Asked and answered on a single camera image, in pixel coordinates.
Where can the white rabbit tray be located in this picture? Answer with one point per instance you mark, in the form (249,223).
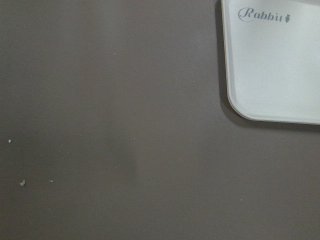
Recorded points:
(272,59)

